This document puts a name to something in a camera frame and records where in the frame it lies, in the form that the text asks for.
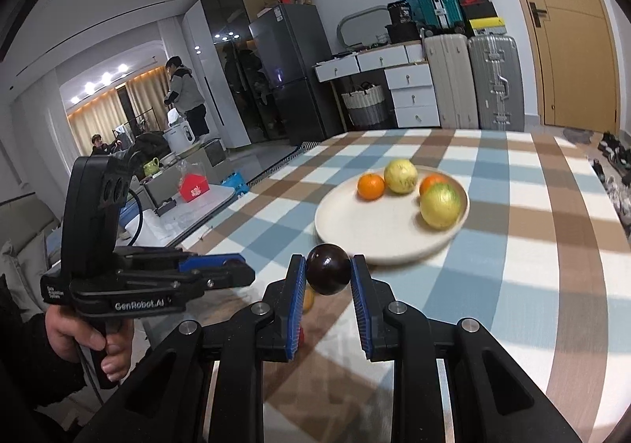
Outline white rice cooker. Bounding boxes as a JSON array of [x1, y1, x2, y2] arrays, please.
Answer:
[[164, 108, 196, 153]]

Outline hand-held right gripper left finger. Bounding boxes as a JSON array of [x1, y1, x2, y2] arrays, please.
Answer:
[[81, 253, 309, 443]]

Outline black paper bag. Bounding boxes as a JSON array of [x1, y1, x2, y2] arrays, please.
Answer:
[[387, 2, 414, 26]]

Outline dark purple plum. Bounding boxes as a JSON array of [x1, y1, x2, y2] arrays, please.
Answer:
[[306, 243, 353, 296]]

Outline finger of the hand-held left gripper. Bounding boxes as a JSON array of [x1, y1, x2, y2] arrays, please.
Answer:
[[197, 263, 256, 292], [177, 253, 247, 273]]

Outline checked tablecloth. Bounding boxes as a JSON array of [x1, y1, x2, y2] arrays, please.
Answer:
[[143, 129, 631, 443]]

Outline silver suitcase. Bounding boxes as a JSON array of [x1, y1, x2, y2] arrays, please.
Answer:
[[467, 35, 525, 131]]

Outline cream round plate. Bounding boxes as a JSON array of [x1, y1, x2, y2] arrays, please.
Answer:
[[314, 171, 469, 266]]

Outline black cable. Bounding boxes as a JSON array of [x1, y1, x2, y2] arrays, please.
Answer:
[[118, 189, 145, 247]]

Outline wicker basket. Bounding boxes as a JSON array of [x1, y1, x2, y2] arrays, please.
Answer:
[[342, 85, 390, 126]]

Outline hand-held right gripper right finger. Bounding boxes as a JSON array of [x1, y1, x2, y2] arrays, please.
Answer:
[[351, 253, 585, 443]]

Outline beige curtain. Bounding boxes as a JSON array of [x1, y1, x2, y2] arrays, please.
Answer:
[[69, 68, 171, 153]]

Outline black storage box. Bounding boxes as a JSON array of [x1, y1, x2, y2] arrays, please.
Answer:
[[385, 23, 421, 43]]

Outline dark glass cabinet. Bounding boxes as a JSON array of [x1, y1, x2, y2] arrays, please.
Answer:
[[202, 0, 277, 144]]

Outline oval mirror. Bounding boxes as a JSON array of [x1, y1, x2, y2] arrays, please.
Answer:
[[336, 6, 390, 50]]

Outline white drawer dresser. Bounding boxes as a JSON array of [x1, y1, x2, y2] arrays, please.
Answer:
[[315, 43, 441, 129]]

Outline orange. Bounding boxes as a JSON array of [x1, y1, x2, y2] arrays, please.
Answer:
[[357, 174, 386, 200], [419, 175, 447, 197]]

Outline blue plastic basket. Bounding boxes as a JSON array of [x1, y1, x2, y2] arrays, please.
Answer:
[[220, 171, 247, 196]]

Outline beige suitcase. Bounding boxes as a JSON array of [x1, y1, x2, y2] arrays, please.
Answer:
[[424, 33, 480, 130]]

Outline grey refrigerator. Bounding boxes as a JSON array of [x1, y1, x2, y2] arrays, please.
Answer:
[[248, 4, 346, 146]]

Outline black shoebox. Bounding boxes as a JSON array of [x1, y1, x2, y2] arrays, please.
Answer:
[[463, 4, 498, 21]]

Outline grey side cabinet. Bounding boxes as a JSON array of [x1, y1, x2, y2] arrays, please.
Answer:
[[118, 137, 248, 249]]

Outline person's left forearm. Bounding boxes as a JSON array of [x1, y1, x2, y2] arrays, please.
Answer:
[[0, 275, 104, 443]]

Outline scattered dark shoes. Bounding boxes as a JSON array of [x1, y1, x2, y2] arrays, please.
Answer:
[[594, 130, 631, 224]]

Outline person's left hand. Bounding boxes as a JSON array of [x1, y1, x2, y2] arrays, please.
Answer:
[[45, 310, 135, 382]]

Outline green yellow guava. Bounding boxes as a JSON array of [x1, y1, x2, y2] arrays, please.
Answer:
[[420, 183, 461, 230], [384, 159, 419, 194]]

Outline red gift box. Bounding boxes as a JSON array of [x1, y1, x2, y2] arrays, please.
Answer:
[[178, 173, 210, 202]]

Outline wooden door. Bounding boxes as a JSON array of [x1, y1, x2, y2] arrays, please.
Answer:
[[493, 0, 620, 133]]

